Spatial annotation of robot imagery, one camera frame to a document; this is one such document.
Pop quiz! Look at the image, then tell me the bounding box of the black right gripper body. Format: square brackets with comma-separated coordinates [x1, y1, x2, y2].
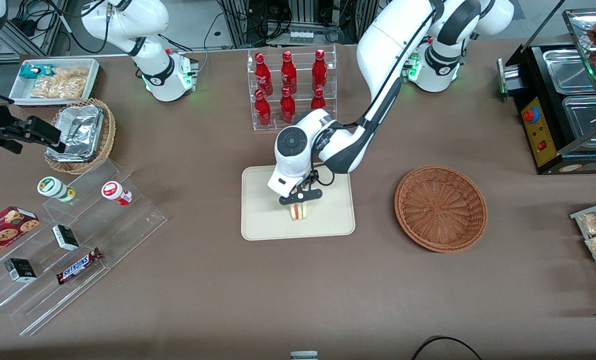
[0, 83, 28, 156]

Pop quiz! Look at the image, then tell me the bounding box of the triangle sandwich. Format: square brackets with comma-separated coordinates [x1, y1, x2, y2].
[288, 202, 311, 222]

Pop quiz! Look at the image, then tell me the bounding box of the beige plastic tray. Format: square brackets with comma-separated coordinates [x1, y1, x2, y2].
[241, 165, 356, 242]

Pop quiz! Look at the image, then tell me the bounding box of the light wicker basket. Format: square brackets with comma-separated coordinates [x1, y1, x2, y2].
[44, 97, 117, 176]

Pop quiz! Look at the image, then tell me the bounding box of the round brown wicker basket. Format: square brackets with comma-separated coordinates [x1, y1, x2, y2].
[394, 165, 488, 253]

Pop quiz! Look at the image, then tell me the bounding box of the aluminium foil container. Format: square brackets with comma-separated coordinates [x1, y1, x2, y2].
[45, 104, 105, 163]

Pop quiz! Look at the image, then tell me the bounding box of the white rectangular bin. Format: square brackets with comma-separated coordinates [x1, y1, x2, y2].
[8, 58, 102, 107]

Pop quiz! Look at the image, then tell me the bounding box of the clear chips bag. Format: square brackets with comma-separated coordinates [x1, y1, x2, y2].
[30, 67, 89, 100]

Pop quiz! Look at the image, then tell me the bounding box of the green lid jar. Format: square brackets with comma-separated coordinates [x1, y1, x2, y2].
[36, 176, 77, 204]

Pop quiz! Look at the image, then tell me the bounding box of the teal snack packet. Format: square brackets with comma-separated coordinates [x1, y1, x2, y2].
[18, 63, 55, 80]

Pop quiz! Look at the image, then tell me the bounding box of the red lid jar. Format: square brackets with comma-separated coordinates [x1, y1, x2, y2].
[101, 180, 133, 207]

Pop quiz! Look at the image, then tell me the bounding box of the red cookie box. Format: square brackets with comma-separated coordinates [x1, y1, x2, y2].
[0, 205, 41, 266]

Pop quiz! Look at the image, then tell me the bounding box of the small black box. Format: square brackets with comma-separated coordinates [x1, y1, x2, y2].
[3, 257, 38, 284]
[51, 224, 81, 252]

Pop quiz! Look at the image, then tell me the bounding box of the black power adapter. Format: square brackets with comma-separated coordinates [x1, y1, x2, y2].
[12, 16, 37, 34]

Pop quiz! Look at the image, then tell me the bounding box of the clear acrylic stepped stand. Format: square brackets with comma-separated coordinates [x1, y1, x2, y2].
[0, 157, 168, 337]

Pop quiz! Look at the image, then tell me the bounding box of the clear acrylic bottle rack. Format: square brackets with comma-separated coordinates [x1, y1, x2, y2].
[246, 44, 338, 132]

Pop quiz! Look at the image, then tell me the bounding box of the snickers chocolate bar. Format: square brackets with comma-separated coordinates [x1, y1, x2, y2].
[55, 247, 104, 286]

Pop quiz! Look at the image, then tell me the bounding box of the black food warmer machine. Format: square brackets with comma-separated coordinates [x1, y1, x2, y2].
[497, 7, 596, 176]

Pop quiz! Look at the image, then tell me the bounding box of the steel warmer pan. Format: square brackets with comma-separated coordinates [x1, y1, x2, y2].
[542, 48, 596, 95]
[561, 95, 596, 152]

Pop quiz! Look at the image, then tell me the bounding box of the aluminium profile frame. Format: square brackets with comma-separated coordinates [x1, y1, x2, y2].
[217, 0, 380, 49]

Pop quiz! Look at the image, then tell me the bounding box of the black cable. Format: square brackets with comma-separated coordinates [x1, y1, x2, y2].
[410, 335, 484, 360]

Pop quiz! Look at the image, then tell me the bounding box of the metal wire tray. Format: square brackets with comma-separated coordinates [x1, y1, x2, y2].
[570, 198, 596, 307]

